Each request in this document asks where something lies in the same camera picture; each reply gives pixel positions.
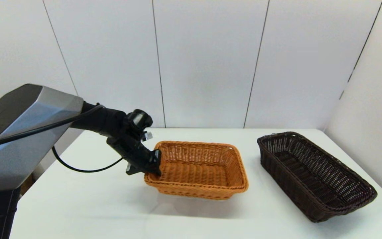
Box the orange wicker basket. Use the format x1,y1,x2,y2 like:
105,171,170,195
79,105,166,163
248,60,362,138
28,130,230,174
144,141,249,200

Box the dark brown wicker basket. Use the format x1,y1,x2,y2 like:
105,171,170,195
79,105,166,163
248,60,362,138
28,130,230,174
257,132,377,222

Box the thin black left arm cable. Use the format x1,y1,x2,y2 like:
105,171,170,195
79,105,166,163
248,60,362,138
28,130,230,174
52,146,125,173

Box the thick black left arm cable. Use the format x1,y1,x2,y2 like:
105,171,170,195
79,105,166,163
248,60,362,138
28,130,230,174
0,104,104,150

